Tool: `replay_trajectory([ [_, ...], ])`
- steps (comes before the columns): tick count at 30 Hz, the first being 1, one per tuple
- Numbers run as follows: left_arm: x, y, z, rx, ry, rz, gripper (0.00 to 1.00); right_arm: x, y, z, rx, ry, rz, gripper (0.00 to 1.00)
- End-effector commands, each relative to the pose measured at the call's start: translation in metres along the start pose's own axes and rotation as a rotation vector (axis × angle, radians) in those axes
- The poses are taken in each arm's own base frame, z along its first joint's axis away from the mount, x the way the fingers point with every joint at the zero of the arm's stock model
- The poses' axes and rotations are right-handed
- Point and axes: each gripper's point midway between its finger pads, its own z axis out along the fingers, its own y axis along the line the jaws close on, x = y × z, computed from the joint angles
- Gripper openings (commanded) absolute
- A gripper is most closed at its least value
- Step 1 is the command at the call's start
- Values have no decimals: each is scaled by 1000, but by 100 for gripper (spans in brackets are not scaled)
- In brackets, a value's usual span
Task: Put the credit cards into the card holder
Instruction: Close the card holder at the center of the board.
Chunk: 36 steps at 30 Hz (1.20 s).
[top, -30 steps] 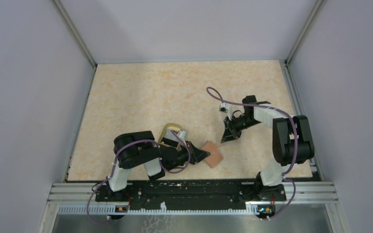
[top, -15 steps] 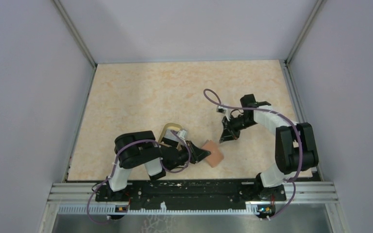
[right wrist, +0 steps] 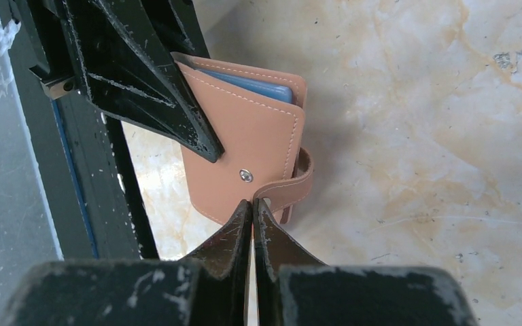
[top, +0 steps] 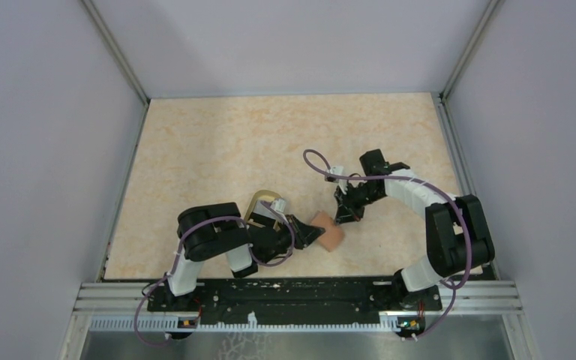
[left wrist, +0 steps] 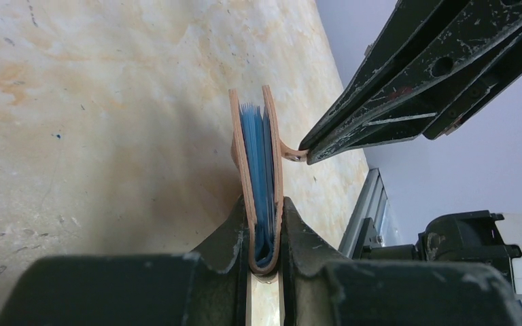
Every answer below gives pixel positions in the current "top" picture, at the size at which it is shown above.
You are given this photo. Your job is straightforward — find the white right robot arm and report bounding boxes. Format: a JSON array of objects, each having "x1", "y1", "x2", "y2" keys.
[{"x1": 327, "y1": 149, "x2": 495, "y2": 309}]

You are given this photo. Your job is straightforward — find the beige oval tray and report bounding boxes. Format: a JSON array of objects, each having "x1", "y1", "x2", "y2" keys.
[{"x1": 244, "y1": 190, "x2": 285, "y2": 227}]

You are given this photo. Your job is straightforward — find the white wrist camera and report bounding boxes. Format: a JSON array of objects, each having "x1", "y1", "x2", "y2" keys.
[
  {"x1": 270, "y1": 198, "x2": 288, "y2": 214},
  {"x1": 324, "y1": 166, "x2": 348, "y2": 194}
]

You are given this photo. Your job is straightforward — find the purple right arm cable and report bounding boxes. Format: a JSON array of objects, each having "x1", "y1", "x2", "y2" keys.
[{"x1": 302, "y1": 148, "x2": 474, "y2": 341}]

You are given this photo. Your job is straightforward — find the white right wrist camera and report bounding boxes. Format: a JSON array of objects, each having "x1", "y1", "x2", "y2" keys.
[{"x1": 324, "y1": 166, "x2": 348, "y2": 194}]

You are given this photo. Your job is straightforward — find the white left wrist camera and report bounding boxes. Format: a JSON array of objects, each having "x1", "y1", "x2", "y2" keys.
[{"x1": 270, "y1": 198, "x2": 288, "y2": 214}]

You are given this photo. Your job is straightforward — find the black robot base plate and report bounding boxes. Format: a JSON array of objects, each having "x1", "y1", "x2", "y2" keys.
[{"x1": 147, "y1": 276, "x2": 443, "y2": 326}]

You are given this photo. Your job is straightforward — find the white slotted cable duct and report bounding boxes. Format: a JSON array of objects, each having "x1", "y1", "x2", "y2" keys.
[{"x1": 88, "y1": 313, "x2": 401, "y2": 334}]

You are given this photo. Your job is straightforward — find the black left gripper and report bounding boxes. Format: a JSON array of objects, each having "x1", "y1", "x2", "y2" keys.
[{"x1": 259, "y1": 213, "x2": 325, "y2": 265}]

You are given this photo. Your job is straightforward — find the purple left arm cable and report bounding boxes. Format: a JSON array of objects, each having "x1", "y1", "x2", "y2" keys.
[{"x1": 133, "y1": 201, "x2": 296, "y2": 348}]

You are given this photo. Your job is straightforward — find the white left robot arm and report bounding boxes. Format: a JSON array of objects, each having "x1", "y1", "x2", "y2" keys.
[{"x1": 165, "y1": 198, "x2": 326, "y2": 311}]

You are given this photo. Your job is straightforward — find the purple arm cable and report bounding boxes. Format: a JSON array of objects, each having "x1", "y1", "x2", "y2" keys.
[
  {"x1": 133, "y1": 201, "x2": 296, "y2": 348},
  {"x1": 302, "y1": 148, "x2": 474, "y2": 341}
]

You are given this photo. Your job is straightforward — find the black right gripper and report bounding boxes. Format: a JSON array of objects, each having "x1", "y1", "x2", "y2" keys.
[{"x1": 334, "y1": 181, "x2": 385, "y2": 226}]

